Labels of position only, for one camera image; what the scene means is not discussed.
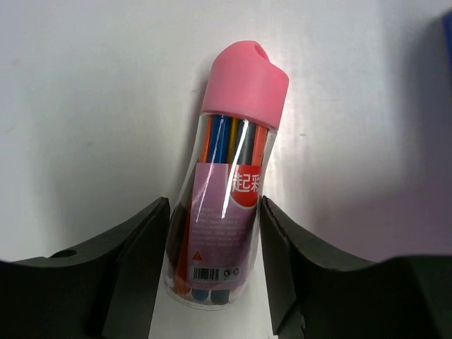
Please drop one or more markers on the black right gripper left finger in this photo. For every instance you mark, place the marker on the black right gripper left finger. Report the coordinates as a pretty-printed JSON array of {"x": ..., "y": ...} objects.
[{"x": 104, "y": 287}]

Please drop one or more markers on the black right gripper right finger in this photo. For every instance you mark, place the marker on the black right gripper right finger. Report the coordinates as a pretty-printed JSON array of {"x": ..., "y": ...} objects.
[{"x": 316, "y": 290}]

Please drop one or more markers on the white pastel drawer box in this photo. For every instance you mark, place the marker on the white pastel drawer box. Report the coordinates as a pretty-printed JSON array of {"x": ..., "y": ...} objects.
[{"x": 446, "y": 21}]

